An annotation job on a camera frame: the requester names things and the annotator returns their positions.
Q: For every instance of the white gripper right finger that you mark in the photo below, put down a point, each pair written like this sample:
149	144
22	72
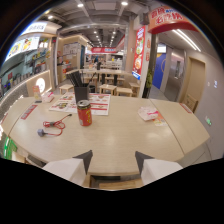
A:
160	169

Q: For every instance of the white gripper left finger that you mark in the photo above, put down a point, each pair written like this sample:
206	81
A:
68	169

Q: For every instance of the red drink can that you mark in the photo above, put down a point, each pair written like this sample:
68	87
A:
84	113

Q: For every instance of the grey power adapter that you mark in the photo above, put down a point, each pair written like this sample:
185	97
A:
41	132

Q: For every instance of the orange paper leaflet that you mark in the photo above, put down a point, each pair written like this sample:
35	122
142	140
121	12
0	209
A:
160	121

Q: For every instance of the white tissue packet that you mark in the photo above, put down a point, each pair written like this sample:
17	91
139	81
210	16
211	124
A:
48	96
147	113

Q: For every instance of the red table sticker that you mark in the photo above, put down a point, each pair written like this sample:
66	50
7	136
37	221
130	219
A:
185	107
29	111

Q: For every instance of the laminated food menu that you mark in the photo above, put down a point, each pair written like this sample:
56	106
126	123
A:
99	104
64	102

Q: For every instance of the green exit sign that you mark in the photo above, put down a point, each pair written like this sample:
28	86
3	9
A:
208	120

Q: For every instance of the wooden chair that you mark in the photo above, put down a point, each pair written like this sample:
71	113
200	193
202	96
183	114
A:
190	102

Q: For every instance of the black chopstick holder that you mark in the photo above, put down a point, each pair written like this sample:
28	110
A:
81	93

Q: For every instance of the wooden stool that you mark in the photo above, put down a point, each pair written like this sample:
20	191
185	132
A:
124	91
66	88
107	89
134	88

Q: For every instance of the small table sign stand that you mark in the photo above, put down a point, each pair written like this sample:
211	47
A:
37	93

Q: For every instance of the black chopsticks bundle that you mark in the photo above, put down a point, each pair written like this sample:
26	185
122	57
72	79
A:
77	78

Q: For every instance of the wooden door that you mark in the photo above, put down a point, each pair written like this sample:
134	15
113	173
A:
192	81

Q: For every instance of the wooden dining table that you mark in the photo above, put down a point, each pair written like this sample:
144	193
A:
103	73

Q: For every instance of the red vertical food banner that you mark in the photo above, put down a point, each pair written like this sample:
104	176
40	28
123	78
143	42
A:
139	52

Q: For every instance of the illuminated menu board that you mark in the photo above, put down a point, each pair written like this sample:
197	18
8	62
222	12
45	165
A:
22	46

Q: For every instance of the red overhead shop sign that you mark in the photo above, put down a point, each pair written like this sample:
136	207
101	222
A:
170	18

